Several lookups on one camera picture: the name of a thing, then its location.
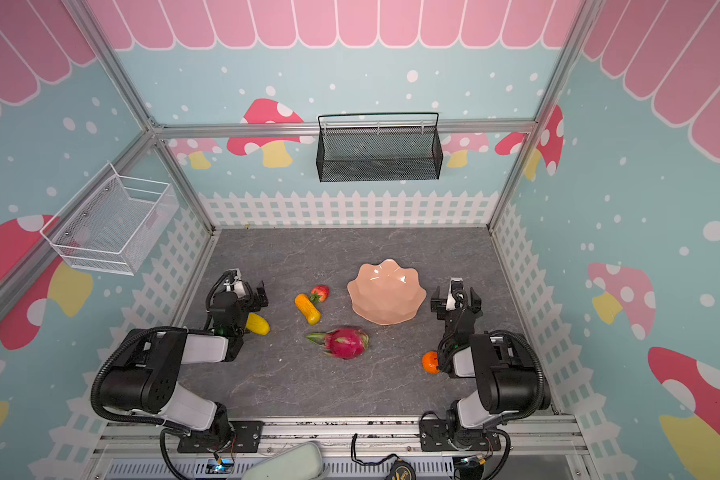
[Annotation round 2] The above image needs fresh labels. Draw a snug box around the yellow lemon fruit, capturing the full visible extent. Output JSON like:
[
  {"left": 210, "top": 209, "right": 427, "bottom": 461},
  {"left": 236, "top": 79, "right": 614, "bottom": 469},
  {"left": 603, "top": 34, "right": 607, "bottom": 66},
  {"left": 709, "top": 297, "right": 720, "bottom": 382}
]
[{"left": 245, "top": 313, "right": 271, "bottom": 336}]

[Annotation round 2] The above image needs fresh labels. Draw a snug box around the orange tangerine fruit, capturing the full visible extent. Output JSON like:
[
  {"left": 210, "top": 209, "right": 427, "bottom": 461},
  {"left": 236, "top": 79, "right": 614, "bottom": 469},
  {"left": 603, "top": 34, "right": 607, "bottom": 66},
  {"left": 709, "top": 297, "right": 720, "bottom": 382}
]
[{"left": 421, "top": 351, "right": 440, "bottom": 375}]

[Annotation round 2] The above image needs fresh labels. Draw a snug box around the orange yellow mango fruit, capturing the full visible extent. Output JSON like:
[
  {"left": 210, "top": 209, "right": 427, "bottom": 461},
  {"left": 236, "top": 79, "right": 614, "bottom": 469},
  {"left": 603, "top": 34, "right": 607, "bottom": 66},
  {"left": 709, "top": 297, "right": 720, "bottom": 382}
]
[{"left": 294, "top": 294, "right": 321, "bottom": 325}]

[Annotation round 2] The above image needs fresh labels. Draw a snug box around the red apple fruit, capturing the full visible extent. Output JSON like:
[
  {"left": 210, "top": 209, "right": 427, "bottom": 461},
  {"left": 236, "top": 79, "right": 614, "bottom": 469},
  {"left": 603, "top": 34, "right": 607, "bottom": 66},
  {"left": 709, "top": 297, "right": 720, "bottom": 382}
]
[{"left": 309, "top": 285, "right": 330, "bottom": 304}]

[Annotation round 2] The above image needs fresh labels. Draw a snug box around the pink scalloped fruit bowl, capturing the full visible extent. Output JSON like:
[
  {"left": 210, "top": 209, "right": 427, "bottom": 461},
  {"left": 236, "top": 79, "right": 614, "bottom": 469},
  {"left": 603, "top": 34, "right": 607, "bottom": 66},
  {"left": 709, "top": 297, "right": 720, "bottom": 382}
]
[{"left": 347, "top": 259, "right": 426, "bottom": 326}]

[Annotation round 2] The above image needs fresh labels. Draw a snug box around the pink dragon fruit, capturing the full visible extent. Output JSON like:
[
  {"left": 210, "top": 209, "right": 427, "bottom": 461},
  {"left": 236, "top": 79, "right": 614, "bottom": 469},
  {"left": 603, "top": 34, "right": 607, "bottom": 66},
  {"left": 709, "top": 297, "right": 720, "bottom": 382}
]
[{"left": 306, "top": 327, "right": 370, "bottom": 360}]

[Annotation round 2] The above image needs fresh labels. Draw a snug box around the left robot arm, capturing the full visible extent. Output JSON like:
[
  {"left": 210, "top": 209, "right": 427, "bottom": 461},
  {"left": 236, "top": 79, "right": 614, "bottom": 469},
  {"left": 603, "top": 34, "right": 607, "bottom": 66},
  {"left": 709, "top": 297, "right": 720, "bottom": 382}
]
[{"left": 90, "top": 269, "right": 269, "bottom": 452}]

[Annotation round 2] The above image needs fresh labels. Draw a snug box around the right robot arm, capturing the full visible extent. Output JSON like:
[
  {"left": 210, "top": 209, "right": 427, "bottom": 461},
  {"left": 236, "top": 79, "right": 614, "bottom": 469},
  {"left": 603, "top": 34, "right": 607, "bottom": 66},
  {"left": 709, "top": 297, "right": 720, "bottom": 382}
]
[{"left": 420, "top": 278, "right": 552, "bottom": 451}]

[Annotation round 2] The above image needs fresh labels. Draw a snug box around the black yellow tape measure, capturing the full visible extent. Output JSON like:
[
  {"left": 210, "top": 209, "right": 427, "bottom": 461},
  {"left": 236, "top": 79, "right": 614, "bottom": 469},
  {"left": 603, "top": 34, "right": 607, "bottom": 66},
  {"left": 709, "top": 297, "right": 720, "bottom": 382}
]
[{"left": 385, "top": 459, "right": 417, "bottom": 480}]

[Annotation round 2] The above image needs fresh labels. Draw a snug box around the pale green padded object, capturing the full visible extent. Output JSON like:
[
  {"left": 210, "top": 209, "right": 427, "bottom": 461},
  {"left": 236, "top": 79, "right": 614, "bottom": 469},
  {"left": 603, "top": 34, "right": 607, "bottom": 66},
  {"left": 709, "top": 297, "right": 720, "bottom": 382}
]
[{"left": 242, "top": 442, "right": 328, "bottom": 480}]

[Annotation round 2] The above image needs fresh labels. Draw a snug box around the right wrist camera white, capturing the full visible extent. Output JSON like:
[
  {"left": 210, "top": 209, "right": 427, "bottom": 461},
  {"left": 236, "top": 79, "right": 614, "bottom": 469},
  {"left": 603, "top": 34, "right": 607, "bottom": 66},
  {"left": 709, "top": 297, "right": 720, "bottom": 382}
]
[{"left": 446, "top": 277, "right": 465, "bottom": 311}]

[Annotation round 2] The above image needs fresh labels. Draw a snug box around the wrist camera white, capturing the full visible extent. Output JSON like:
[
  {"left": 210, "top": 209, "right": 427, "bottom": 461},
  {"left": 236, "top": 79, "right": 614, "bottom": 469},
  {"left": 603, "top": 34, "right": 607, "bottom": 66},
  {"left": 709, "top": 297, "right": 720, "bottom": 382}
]
[
  {"left": 446, "top": 277, "right": 465, "bottom": 311},
  {"left": 224, "top": 277, "right": 246, "bottom": 298}
]

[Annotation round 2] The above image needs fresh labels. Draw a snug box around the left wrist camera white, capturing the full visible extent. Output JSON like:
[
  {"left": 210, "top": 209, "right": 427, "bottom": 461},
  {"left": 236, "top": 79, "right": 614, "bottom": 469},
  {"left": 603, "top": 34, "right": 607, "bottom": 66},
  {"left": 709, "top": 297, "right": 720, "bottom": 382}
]
[{"left": 224, "top": 277, "right": 246, "bottom": 298}]

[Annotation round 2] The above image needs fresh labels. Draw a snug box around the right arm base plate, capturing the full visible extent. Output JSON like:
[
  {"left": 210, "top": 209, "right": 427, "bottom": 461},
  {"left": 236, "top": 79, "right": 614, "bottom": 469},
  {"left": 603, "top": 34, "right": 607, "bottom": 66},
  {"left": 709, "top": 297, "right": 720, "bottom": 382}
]
[{"left": 418, "top": 416, "right": 502, "bottom": 452}]

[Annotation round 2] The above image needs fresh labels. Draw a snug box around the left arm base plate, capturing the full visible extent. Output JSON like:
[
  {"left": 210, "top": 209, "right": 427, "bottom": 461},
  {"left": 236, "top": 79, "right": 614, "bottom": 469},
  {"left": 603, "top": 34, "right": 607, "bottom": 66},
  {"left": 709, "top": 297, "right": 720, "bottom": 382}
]
[{"left": 177, "top": 420, "right": 264, "bottom": 454}]

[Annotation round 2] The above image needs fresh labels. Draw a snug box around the white wire wall basket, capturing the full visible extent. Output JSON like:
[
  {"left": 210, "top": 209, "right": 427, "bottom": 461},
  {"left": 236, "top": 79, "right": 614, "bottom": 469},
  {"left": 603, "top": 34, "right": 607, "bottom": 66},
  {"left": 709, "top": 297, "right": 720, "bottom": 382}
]
[{"left": 40, "top": 164, "right": 180, "bottom": 276}]

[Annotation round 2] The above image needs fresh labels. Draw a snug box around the black mesh wall basket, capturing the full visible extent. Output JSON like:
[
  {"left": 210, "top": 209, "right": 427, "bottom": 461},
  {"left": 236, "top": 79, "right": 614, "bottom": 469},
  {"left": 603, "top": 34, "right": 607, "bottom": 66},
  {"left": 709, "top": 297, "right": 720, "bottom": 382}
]
[{"left": 316, "top": 112, "right": 444, "bottom": 182}]

